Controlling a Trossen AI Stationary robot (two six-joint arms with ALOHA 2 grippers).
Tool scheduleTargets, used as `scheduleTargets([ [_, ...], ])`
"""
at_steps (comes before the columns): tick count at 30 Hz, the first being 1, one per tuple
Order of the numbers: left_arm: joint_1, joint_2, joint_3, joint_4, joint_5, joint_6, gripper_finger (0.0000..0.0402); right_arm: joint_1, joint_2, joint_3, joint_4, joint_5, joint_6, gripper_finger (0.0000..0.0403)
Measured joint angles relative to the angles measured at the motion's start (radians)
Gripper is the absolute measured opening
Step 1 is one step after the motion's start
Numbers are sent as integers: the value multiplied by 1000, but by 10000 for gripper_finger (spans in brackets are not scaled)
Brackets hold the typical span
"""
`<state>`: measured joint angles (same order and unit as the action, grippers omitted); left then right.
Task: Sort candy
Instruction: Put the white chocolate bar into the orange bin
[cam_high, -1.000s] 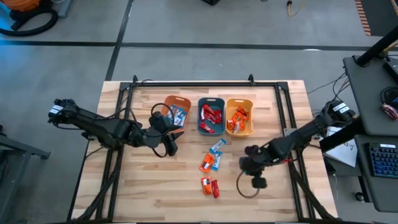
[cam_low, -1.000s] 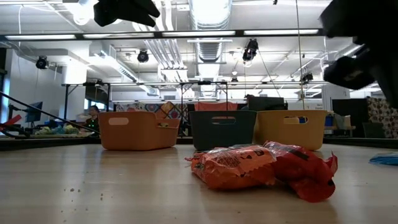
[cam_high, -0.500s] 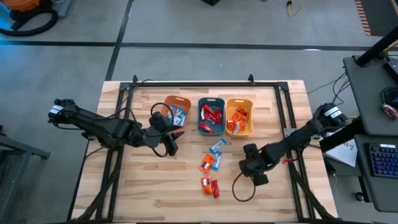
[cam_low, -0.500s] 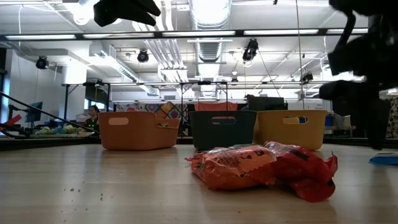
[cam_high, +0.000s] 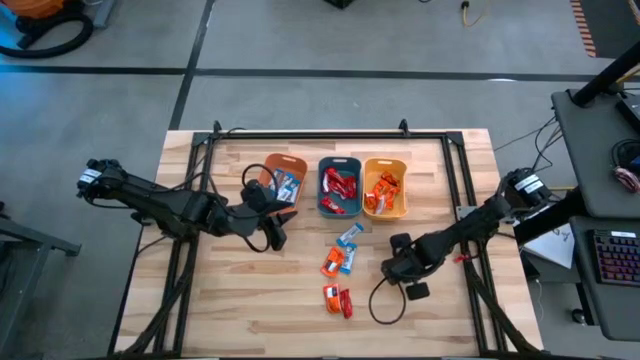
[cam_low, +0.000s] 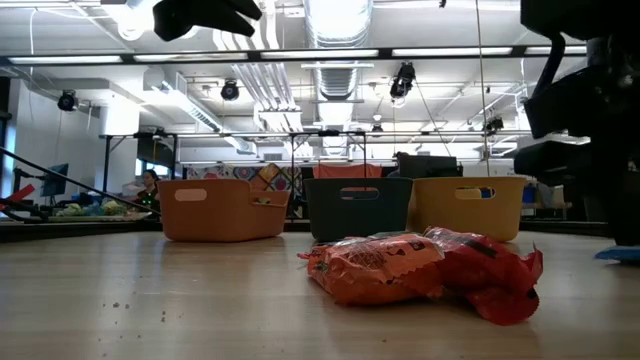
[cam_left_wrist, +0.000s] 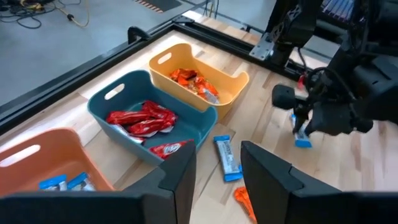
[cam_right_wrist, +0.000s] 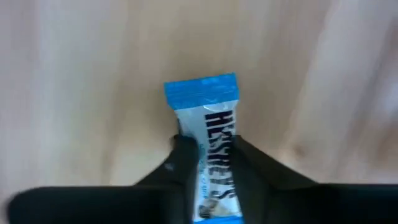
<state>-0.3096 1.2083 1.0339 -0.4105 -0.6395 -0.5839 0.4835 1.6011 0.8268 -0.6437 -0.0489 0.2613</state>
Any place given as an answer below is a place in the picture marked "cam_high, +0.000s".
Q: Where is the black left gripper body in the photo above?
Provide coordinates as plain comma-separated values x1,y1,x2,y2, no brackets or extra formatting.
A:
233,179,290,252

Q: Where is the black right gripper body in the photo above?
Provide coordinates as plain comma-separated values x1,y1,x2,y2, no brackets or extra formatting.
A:
389,231,432,302

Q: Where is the orange plastic bin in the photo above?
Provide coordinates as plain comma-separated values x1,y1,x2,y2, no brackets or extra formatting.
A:
257,153,309,216

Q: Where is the yellow plastic bin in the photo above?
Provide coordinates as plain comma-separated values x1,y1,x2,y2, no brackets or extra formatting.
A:
362,157,409,222

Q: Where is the teal plastic bin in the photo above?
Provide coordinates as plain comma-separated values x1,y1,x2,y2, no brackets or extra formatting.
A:
317,156,363,219

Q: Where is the white paper sheet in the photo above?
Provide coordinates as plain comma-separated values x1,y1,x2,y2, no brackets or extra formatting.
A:
519,198,576,270

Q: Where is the black desk beam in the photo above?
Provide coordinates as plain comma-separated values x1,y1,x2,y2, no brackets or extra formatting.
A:
513,187,589,246

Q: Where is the black backlit keyboard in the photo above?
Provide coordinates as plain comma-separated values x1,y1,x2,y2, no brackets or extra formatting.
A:
592,229,640,288

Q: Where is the grey desk top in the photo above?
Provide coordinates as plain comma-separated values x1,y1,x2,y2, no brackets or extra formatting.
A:
551,88,640,220

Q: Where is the grey metal stand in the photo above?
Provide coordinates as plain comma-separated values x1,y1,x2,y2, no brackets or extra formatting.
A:
0,199,83,360

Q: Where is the grey flat box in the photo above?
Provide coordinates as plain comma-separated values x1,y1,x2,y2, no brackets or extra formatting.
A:
89,0,117,29

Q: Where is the black device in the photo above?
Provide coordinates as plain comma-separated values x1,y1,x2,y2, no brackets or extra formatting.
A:
615,92,640,135

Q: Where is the black pole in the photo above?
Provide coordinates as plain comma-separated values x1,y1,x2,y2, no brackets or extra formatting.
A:
571,42,640,108

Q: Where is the orange vacuum cleaner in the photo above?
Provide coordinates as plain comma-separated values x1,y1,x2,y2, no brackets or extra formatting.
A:
0,0,69,20

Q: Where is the dark mat with striped edge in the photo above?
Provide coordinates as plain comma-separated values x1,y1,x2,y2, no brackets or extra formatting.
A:
569,0,640,59

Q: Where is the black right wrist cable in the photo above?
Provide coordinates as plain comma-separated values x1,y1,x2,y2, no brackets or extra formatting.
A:
368,276,408,326

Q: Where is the black aluminium table frame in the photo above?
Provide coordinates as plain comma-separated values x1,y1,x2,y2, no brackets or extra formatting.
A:
107,119,544,359

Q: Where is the thin black cable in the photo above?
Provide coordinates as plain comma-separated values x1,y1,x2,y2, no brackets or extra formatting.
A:
493,115,557,152
529,122,565,174

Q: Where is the red white braided cable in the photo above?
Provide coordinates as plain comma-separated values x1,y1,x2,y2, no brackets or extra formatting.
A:
612,166,640,195

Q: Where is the black coiled cable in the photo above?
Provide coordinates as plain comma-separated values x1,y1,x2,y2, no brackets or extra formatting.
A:
610,138,640,174

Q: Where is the black vacuum hose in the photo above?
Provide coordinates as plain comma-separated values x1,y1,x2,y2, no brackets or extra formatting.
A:
0,12,95,60

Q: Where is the yellow cable with black plug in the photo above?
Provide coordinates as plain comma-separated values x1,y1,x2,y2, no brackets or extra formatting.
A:
460,0,484,27

